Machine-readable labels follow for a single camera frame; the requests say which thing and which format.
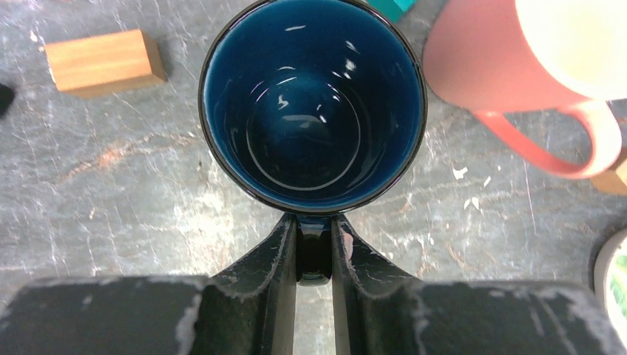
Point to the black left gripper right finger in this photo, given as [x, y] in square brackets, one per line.
[381, 309]

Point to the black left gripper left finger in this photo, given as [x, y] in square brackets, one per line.
[248, 308]

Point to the dark blue mug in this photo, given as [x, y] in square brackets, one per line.
[314, 108]

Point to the pink mug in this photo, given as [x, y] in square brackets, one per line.
[495, 57]

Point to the floral white tray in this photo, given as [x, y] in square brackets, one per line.
[609, 278]

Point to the small tan wooden cube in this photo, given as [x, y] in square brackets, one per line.
[613, 180]

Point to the orange wooden block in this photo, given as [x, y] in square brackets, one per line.
[105, 64]

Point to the teal rectangular block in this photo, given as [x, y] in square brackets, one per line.
[393, 10]

